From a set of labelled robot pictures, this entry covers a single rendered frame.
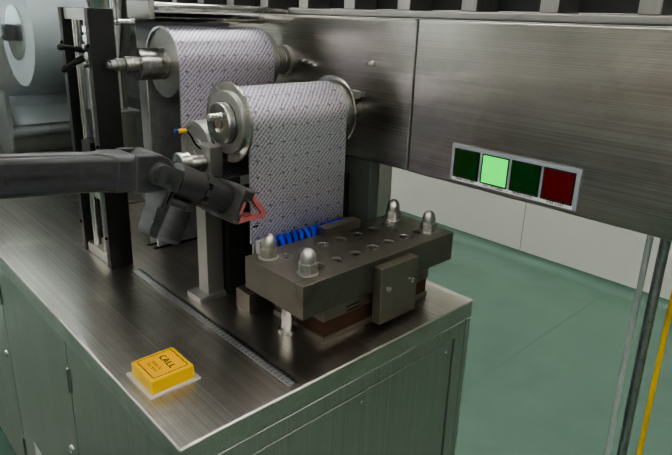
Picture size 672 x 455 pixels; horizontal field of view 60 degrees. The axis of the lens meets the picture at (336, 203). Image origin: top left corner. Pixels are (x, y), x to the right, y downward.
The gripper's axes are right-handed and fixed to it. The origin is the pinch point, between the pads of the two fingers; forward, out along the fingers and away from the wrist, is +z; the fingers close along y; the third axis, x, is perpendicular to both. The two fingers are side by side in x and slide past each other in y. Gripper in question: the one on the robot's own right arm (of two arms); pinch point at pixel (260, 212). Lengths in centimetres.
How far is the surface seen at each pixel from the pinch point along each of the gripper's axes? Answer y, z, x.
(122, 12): -72, -9, 34
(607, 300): -21, 271, 24
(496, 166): 30.4, 20.7, 23.5
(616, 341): 1, 235, 4
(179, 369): 13.0, -13.8, -26.1
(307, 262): 17.4, -1.4, -4.4
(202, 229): -9.1, -4.1, -7.1
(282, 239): 3.4, 4.6, -3.1
